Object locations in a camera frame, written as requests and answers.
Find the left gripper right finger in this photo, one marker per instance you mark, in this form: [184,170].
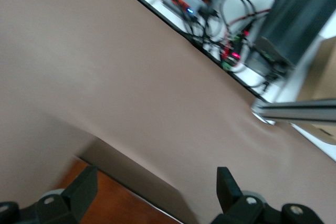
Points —
[231,197]

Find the circuit board with red lights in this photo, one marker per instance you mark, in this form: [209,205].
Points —
[235,56]

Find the green terminal connector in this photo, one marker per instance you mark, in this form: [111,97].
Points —
[226,66]

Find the black power supply box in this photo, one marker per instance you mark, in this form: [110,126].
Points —
[296,19]

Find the aluminium camera post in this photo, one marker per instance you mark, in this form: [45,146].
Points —
[302,110]

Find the brown cardboard piece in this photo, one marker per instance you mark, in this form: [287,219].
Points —
[323,77]

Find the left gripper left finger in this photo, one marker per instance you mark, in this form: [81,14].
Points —
[76,195]

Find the dark brown wooden cabinet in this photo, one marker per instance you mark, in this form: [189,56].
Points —
[118,203]

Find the brown table cover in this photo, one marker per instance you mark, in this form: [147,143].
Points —
[105,77]

